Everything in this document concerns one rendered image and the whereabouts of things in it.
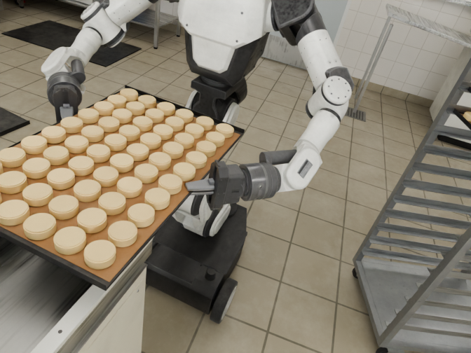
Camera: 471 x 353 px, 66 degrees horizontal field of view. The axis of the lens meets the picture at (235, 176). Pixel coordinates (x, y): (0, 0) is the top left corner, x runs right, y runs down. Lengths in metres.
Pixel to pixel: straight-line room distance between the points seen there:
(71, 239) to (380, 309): 1.53
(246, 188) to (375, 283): 1.29
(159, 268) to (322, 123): 1.02
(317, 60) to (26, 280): 0.86
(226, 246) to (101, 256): 1.23
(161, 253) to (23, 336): 1.01
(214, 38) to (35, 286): 0.79
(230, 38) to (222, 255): 1.04
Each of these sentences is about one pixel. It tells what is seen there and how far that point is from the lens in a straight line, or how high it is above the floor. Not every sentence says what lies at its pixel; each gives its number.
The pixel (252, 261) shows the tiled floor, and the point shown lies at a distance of 2.02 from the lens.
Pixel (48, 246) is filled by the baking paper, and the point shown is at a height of 1.00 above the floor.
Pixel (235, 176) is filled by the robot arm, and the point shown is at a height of 1.04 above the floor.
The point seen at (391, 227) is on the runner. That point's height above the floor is 0.41.
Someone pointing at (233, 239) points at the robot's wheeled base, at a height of 0.17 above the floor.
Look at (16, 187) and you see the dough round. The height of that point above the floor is 1.01.
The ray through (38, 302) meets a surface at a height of 0.84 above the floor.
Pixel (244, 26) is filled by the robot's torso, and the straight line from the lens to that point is 1.10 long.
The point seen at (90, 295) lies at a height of 0.90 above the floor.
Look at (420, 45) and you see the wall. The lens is 4.75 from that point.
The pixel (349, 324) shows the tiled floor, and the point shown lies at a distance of 1.98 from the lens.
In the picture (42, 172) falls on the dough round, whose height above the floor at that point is 1.01.
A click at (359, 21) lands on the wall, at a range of 4.65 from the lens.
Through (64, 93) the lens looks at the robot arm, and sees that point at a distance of 1.05.
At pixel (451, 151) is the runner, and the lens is 1.73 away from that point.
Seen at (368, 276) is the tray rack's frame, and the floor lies 0.15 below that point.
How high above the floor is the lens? 1.51
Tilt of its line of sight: 37 degrees down
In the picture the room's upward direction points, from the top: 13 degrees clockwise
